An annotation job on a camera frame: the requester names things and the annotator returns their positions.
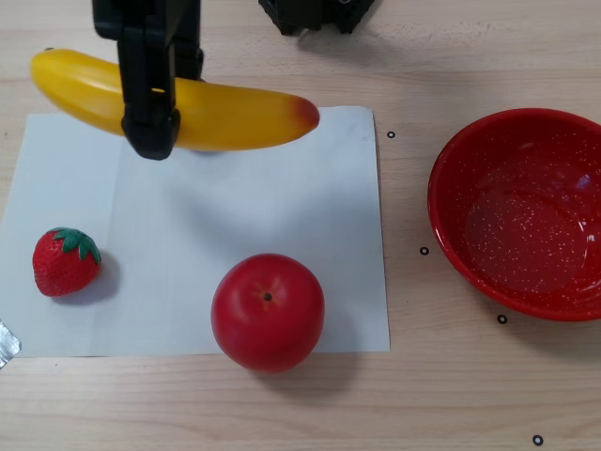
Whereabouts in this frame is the red speckled bowl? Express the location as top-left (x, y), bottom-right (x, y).
top-left (426, 107), bottom-right (601, 323)

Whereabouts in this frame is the white paper sheet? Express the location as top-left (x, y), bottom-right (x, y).
top-left (0, 105), bottom-right (393, 360)

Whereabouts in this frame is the red toy strawberry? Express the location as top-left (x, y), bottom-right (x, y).
top-left (31, 226), bottom-right (102, 298)

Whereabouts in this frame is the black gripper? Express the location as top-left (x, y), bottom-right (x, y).
top-left (91, 0), bottom-right (206, 162)

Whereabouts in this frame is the red toy apple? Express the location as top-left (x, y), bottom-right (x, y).
top-left (209, 254), bottom-right (326, 375)

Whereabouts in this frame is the grey duct tape piece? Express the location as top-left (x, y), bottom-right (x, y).
top-left (0, 319), bottom-right (23, 371)

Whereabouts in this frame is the yellow toy banana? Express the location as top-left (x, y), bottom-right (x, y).
top-left (30, 48), bottom-right (321, 152)

